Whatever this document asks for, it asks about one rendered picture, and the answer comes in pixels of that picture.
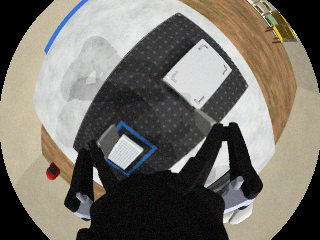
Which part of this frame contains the blue tape outline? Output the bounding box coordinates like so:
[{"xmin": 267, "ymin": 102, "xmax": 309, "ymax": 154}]
[{"xmin": 105, "ymin": 120, "xmax": 157, "ymax": 176}]

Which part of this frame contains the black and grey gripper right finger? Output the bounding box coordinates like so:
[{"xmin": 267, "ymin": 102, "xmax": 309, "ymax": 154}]
[{"xmin": 156, "ymin": 109, "xmax": 263, "ymax": 214}]

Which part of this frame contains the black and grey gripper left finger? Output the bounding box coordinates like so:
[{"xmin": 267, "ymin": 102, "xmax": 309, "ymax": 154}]
[{"xmin": 64, "ymin": 124, "xmax": 135, "ymax": 221}]

